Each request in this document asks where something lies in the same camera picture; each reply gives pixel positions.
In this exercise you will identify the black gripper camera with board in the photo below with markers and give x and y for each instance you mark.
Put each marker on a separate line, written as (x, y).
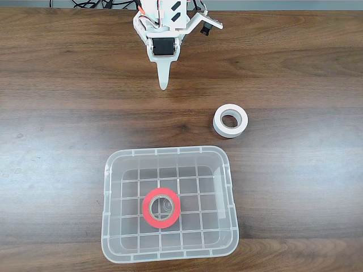
(206, 28)

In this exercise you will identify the white tape roll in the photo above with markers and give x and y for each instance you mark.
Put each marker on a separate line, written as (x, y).
(244, 124)

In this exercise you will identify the red tape roll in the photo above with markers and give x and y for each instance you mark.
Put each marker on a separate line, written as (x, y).
(147, 215)

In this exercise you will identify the clear plastic storage box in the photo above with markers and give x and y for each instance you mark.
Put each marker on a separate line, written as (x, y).
(130, 229)

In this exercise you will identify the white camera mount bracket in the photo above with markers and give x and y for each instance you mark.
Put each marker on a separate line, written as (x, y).
(194, 23)

